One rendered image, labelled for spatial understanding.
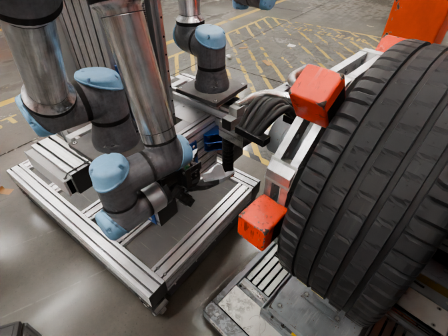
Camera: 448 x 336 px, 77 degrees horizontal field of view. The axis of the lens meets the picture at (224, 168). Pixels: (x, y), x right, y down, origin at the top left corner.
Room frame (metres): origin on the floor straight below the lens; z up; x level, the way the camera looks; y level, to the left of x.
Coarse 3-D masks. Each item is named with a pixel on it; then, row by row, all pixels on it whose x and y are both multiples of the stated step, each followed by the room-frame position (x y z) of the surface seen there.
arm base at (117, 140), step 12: (120, 120) 0.72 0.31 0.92; (132, 120) 0.77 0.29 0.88; (96, 132) 0.71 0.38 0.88; (108, 132) 0.70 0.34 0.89; (120, 132) 0.71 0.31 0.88; (132, 132) 0.74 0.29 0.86; (96, 144) 0.70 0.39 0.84; (108, 144) 0.69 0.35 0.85; (120, 144) 0.70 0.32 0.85; (132, 144) 0.72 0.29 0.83
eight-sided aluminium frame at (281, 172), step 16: (352, 64) 0.64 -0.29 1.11; (368, 64) 0.63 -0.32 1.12; (352, 80) 0.55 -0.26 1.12; (304, 128) 0.52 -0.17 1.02; (320, 128) 0.48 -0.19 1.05; (288, 144) 0.48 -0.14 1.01; (304, 144) 0.47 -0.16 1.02; (272, 160) 0.47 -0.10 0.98; (288, 160) 0.46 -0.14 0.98; (304, 160) 0.45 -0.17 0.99; (272, 176) 0.45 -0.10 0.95; (288, 176) 0.43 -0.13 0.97; (272, 192) 0.45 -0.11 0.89; (288, 192) 0.42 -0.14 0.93
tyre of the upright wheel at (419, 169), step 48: (432, 48) 0.55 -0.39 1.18; (384, 96) 0.45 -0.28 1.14; (432, 96) 0.42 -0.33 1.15; (336, 144) 0.39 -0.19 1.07; (384, 144) 0.37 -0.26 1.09; (432, 144) 0.34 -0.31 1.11; (336, 192) 0.34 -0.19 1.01; (384, 192) 0.31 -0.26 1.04; (432, 192) 0.29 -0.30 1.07; (288, 240) 0.34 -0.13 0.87; (336, 240) 0.29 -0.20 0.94; (384, 240) 0.26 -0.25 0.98; (432, 240) 0.24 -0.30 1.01; (336, 288) 0.26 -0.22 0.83; (384, 288) 0.22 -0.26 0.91
